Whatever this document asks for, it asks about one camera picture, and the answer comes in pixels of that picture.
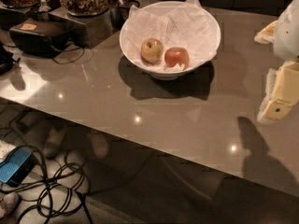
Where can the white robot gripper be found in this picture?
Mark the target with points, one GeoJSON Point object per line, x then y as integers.
{"type": "Point", "coordinates": [287, 34]}

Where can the red apple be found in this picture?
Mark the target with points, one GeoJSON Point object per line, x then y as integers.
{"type": "Point", "coordinates": [177, 55]}

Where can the white ceramic bowl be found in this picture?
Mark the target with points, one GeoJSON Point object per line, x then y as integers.
{"type": "Point", "coordinates": [134, 52]}

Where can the yellow-green apple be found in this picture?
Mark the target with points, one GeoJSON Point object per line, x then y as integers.
{"type": "Point", "coordinates": [152, 50]}

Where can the white paper liner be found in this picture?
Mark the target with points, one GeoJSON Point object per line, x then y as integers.
{"type": "Point", "coordinates": [183, 28]}

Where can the black cup with scoop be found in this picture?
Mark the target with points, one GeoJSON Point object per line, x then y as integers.
{"type": "Point", "coordinates": [124, 8]}

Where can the metal stand box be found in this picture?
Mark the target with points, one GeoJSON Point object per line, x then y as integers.
{"type": "Point", "coordinates": [88, 32]}

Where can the black device with label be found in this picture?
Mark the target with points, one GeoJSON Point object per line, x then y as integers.
{"type": "Point", "coordinates": [40, 38]}

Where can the metal scoop with cup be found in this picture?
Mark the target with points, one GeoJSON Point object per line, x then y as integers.
{"type": "Point", "coordinates": [40, 11]}

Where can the black object left edge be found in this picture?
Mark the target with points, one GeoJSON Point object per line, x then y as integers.
{"type": "Point", "coordinates": [6, 62]}

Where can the blue foot pedal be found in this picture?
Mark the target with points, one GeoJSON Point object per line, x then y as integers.
{"type": "Point", "coordinates": [16, 166]}

